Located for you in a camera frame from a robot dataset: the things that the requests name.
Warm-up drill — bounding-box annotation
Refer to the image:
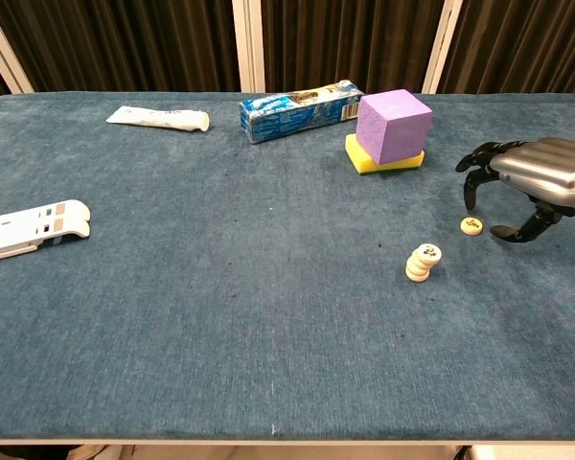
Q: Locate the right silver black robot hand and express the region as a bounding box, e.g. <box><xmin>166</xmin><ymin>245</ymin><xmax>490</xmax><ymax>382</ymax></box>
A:
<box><xmin>454</xmin><ymin>137</ymin><xmax>575</xmax><ymax>244</ymax></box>

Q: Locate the round chess piece black character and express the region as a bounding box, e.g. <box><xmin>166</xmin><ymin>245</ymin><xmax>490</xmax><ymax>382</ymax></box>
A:
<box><xmin>417</xmin><ymin>242</ymin><xmax>443</xmax><ymax>264</ymax></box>

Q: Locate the purple foam cube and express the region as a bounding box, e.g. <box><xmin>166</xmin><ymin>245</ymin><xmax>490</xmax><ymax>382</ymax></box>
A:
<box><xmin>355</xmin><ymin>88</ymin><xmax>434</xmax><ymax>166</ymax></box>

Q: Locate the yellow green sponge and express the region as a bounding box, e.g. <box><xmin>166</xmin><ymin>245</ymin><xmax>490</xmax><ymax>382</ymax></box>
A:
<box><xmin>344</xmin><ymin>133</ymin><xmax>426</xmax><ymax>177</ymax></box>

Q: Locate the blue toothpaste box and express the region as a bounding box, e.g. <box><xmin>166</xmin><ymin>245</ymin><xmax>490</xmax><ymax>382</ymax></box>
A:
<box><xmin>239</xmin><ymin>79</ymin><xmax>366</xmax><ymax>145</ymax></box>

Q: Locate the blue table cloth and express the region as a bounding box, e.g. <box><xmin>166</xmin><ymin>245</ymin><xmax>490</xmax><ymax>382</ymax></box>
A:
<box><xmin>0</xmin><ymin>90</ymin><xmax>575</xmax><ymax>442</ymax></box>

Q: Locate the white toothpaste tube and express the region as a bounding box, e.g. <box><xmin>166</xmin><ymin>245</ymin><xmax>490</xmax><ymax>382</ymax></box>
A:
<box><xmin>105</xmin><ymin>105</ymin><xmax>211</xmax><ymax>133</ymax></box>

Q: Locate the dark brown curtain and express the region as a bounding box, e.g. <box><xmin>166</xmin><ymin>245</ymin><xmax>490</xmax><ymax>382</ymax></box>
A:
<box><xmin>0</xmin><ymin>0</ymin><xmax>575</xmax><ymax>109</ymax></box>

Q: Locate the white plastic folding stand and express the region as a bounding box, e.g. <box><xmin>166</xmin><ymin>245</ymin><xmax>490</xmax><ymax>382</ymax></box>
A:
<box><xmin>0</xmin><ymin>198</ymin><xmax>92</xmax><ymax>265</ymax></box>

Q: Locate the white slanted frame post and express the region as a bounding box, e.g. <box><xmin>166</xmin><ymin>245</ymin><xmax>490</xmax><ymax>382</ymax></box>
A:
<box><xmin>421</xmin><ymin>0</ymin><xmax>464</xmax><ymax>95</ymax></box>
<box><xmin>0</xmin><ymin>0</ymin><xmax>35</xmax><ymax>95</ymax></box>

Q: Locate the white wide frame post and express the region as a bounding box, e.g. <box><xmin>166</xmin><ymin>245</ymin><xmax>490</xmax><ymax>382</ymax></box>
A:
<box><xmin>231</xmin><ymin>0</ymin><xmax>267</xmax><ymax>94</ymax></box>

